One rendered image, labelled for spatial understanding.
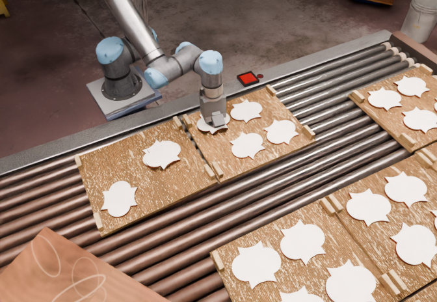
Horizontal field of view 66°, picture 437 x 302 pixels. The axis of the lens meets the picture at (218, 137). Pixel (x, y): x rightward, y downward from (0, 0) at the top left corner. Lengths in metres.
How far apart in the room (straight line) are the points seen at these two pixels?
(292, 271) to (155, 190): 0.51
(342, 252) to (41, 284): 0.83
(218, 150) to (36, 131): 1.95
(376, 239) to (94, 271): 0.81
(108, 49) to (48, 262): 0.84
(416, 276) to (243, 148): 0.66
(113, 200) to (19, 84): 2.43
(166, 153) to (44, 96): 2.13
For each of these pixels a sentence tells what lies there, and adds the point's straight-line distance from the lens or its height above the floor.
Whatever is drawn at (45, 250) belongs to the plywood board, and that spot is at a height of 1.04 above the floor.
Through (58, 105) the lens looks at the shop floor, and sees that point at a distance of 3.11.
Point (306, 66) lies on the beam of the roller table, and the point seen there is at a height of 0.92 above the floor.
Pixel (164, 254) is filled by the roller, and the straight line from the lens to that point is 1.10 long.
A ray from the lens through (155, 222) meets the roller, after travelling 1.14.
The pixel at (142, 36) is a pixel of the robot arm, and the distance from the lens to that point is 1.16.
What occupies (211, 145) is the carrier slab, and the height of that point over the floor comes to 0.94.
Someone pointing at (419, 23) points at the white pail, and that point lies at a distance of 3.80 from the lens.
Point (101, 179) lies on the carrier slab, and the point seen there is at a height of 0.94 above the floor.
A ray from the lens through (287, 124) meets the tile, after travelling 1.35.
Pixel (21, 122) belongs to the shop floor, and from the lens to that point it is 3.10.
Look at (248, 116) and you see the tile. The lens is 1.37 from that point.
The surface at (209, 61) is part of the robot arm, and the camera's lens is 1.11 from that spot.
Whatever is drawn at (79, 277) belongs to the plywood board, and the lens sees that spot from 1.00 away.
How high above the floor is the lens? 1.92
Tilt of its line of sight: 49 degrees down
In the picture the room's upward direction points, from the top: 1 degrees counter-clockwise
